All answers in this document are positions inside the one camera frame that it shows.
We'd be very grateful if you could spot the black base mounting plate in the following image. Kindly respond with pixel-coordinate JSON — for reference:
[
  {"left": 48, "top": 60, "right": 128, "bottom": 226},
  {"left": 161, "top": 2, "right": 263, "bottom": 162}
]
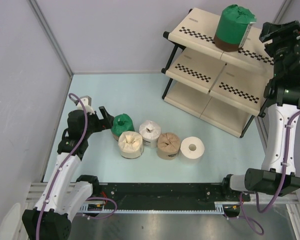
[{"left": 93, "top": 183, "right": 240, "bottom": 211}]

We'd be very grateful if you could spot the brown paper roll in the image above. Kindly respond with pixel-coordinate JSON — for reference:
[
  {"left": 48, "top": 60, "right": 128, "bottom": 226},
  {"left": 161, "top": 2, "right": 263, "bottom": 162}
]
[{"left": 157, "top": 132, "right": 181, "bottom": 160}]

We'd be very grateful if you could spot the cream wrapped paper roll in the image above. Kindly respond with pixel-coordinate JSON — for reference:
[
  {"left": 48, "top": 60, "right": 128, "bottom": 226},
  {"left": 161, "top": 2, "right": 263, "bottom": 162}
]
[{"left": 118, "top": 131, "right": 144, "bottom": 159}]

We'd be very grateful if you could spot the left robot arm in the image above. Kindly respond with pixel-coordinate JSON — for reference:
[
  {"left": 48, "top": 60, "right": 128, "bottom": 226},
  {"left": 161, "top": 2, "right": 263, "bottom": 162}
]
[{"left": 22, "top": 106, "right": 114, "bottom": 240}]

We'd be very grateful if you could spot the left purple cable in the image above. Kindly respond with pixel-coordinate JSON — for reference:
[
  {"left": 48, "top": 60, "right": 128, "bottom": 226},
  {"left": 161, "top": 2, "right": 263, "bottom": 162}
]
[{"left": 36, "top": 93, "right": 118, "bottom": 240}]

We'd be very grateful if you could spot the unwrapped white paper roll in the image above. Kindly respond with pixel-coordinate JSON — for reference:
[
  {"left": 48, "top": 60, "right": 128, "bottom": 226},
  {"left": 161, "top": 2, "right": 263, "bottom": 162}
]
[{"left": 179, "top": 136, "right": 205, "bottom": 165}]

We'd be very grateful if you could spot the green roll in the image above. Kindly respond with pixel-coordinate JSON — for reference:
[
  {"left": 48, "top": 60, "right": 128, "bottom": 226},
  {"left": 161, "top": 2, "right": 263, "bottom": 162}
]
[
  {"left": 213, "top": 4, "right": 257, "bottom": 52},
  {"left": 111, "top": 113, "right": 135, "bottom": 141}
]

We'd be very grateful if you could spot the beige three-tier shelf rack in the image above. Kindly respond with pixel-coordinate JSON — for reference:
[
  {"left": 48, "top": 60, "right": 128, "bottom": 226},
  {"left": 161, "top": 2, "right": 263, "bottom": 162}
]
[{"left": 160, "top": 7, "right": 300, "bottom": 139}]

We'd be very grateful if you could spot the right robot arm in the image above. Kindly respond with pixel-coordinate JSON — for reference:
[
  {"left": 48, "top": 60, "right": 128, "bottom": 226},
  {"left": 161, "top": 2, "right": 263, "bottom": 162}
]
[{"left": 220, "top": 20, "right": 300, "bottom": 201}]

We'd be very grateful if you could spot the aluminium rail frame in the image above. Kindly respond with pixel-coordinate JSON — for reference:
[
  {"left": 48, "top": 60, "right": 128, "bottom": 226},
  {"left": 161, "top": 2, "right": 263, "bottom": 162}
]
[{"left": 26, "top": 183, "right": 299, "bottom": 214}]

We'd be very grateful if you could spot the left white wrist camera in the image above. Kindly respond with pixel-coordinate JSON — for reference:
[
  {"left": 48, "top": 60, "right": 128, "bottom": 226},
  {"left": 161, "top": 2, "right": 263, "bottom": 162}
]
[{"left": 76, "top": 95, "right": 96, "bottom": 115}]

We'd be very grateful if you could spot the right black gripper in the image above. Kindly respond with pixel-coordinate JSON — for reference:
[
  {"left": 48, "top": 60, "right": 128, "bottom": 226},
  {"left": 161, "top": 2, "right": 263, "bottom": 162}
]
[{"left": 259, "top": 20, "right": 300, "bottom": 78}]

